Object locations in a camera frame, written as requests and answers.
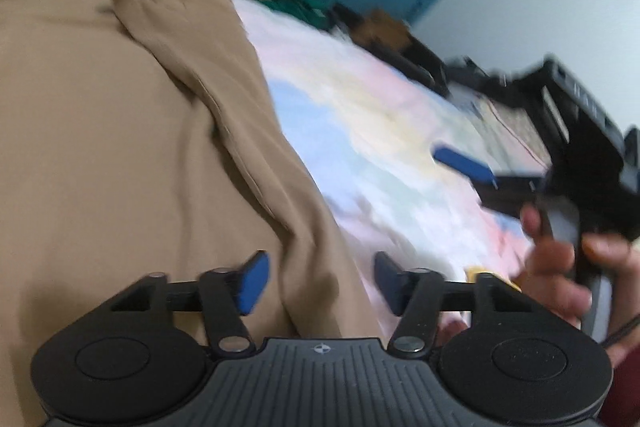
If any tan garment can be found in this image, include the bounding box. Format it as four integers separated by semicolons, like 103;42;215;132
0;0;383;427

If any green cloth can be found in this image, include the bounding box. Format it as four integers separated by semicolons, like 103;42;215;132
262;0;333;28

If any dark cable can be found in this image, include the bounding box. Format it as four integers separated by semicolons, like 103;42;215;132
600;313;640;350

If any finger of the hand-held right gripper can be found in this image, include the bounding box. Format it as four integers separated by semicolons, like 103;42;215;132
432;146;550;222

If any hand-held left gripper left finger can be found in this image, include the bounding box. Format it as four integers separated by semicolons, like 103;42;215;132
110;250;271;354

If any dark red clothing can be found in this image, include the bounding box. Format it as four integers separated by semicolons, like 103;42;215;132
597;347;640;427

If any person's right hand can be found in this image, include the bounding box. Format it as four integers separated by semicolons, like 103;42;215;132
515;206;640;365

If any pastel printed blanket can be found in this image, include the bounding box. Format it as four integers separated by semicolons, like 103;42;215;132
155;0;556;343

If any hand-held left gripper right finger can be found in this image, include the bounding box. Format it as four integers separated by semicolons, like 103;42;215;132
374;251;524;362

